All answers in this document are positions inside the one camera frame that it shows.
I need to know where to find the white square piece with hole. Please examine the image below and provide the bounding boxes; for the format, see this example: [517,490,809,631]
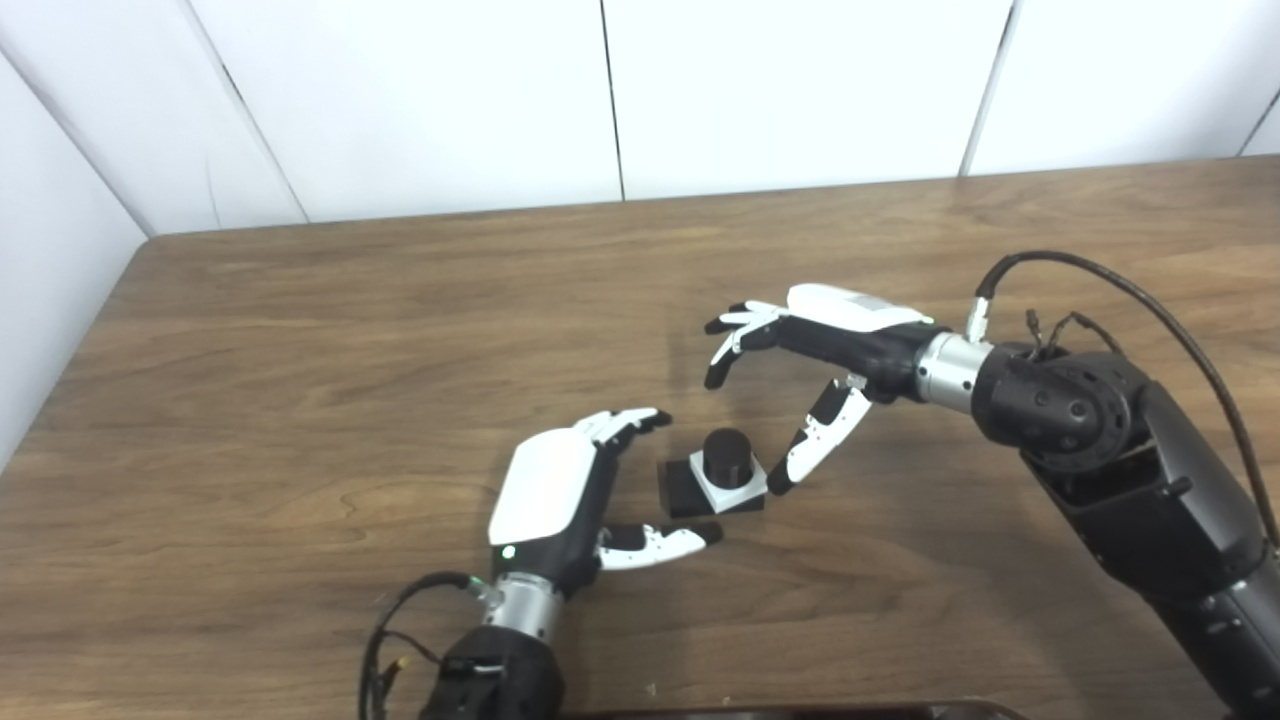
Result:
[689,451,770,510]

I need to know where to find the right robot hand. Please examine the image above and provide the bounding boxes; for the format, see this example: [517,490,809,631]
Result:
[703,284,949,497]

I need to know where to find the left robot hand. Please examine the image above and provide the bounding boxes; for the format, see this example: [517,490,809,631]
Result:
[487,406,724,601]

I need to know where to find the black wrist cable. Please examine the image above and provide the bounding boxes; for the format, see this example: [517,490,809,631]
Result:
[964,250,1280,551]
[358,571,491,720]

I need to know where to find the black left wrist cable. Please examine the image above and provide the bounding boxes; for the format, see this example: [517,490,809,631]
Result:
[358,571,491,720]

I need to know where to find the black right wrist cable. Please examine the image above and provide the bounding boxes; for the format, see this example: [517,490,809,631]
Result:
[964,250,1280,551]

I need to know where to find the black peg with square base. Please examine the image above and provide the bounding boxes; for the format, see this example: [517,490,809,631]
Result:
[658,428,767,519]

